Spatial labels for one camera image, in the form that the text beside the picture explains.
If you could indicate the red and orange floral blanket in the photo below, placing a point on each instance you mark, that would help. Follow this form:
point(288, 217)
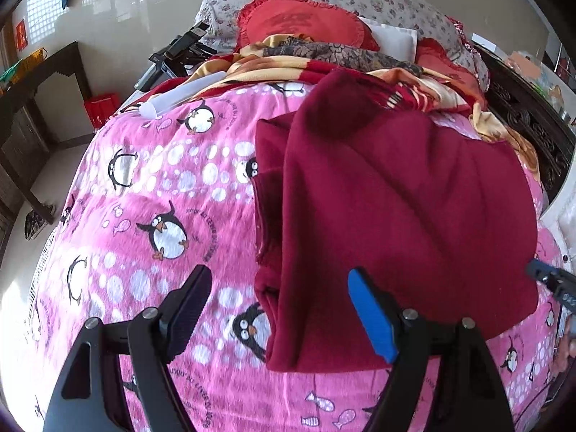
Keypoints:
point(279, 69)

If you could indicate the pink penguin print blanket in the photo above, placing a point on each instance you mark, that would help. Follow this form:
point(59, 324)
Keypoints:
point(135, 180)

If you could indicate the yellow and green decoration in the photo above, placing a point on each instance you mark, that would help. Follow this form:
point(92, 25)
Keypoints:
point(31, 60)

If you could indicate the red box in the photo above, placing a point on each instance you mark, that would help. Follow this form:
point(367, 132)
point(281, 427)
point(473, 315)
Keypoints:
point(102, 110)

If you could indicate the red wall sign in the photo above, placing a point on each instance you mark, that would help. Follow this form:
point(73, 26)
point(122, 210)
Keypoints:
point(20, 35)

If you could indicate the white upholstered bed board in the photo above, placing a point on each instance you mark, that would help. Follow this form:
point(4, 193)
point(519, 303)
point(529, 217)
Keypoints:
point(562, 225)

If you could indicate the white pillow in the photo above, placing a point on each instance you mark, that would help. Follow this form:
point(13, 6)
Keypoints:
point(396, 38)

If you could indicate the maroon knit sweater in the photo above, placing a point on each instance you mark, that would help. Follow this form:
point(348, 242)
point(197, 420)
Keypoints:
point(382, 189)

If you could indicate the dark carved headboard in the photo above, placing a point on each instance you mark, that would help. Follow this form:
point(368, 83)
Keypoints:
point(531, 117)

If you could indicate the white rolled tube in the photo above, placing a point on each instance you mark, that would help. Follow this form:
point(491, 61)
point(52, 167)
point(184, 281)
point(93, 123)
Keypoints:
point(180, 93)

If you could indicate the red ruffled cushion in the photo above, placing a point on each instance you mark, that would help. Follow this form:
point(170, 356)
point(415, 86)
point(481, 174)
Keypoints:
point(450, 69)
point(310, 20)

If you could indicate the dark patterned cloth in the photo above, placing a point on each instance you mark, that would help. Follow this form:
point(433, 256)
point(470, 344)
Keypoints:
point(342, 51)

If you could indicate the black metal stand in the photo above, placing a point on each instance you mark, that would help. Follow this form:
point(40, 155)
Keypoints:
point(180, 45)

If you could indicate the white flat box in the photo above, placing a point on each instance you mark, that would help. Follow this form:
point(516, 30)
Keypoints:
point(483, 41)

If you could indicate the orange paper item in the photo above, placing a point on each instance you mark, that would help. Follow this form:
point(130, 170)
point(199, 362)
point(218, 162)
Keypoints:
point(524, 65)

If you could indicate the red patterned cloth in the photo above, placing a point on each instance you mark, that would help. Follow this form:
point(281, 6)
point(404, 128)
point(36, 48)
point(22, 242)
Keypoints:
point(456, 27)

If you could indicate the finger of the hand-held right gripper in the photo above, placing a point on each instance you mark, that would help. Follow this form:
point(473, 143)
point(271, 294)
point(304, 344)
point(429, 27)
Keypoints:
point(537, 269)

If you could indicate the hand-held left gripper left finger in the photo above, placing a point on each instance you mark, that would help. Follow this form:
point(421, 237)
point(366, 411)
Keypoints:
point(189, 310)

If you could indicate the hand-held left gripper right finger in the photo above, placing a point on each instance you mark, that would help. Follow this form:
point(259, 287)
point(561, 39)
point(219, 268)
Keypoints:
point(373, 319)

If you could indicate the dark wooden table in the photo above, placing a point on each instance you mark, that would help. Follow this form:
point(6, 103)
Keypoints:
point(27, 144)

